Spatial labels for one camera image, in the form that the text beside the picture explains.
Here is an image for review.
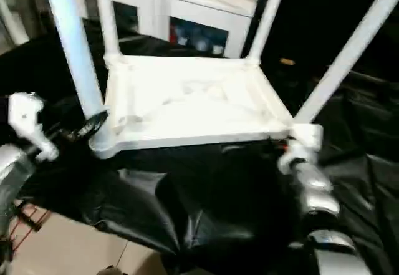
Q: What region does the white plastic table leg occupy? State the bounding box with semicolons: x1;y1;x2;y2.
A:
99;0;122;62
292;0;399;126
42;0;110;126
246;0;291;65

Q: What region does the white plastic table top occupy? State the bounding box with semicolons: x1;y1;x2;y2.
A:
89;55;324;160

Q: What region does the black mat cover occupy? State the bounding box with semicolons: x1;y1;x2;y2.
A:
0;31;399;275

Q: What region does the black metal stand leg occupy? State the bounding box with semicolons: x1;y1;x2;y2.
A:
12;200;44;232

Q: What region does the long black pole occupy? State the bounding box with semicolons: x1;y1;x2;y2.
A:
349;70;399;89

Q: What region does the white cabinet with glass doors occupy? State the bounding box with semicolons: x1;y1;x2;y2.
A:
79;0;259;59

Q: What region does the grey metal rack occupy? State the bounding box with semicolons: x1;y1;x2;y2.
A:
0;0;54;45

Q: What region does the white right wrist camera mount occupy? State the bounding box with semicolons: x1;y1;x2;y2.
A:
277;124;324;175

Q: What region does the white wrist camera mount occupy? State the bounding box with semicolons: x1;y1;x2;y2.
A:
7;92;60;162
277;124;324;175

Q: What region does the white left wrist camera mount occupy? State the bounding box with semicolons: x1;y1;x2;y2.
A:
7;92;60;162

